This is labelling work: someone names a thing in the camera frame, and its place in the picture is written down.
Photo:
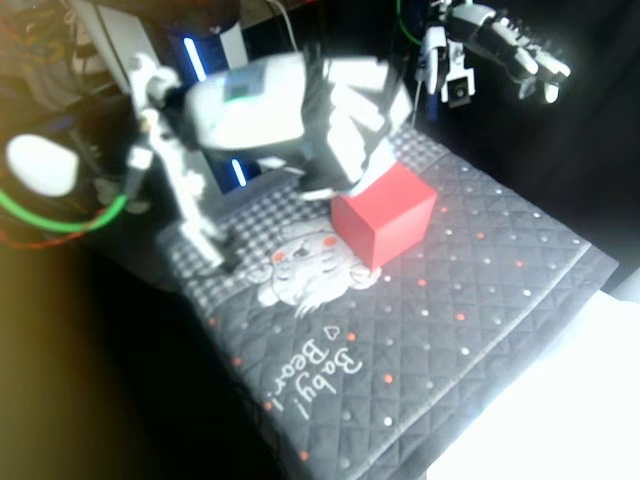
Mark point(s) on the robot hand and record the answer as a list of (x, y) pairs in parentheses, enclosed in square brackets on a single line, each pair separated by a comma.
[(250, 110), (475, 25)]

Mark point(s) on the red cube block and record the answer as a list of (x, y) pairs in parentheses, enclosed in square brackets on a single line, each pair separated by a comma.
[(395, 220)]

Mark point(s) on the black robot torso blue lights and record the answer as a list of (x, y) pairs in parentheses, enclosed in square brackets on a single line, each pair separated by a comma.
[(187, 50)]

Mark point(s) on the white box device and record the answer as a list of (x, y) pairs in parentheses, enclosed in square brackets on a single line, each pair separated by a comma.
[(117, 40)]

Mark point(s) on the grey quilt with printed bear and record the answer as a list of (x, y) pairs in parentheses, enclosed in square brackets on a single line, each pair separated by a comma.
[(450, 310)]

